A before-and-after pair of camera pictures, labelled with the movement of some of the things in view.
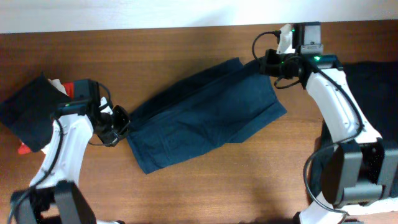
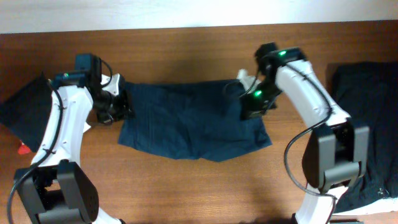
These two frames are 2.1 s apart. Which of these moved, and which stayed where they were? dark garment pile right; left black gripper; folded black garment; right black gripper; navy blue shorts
Moved: left black gripper; navy blue shorts; right black gripper
Stayed: dark garment pile right; folded black garment
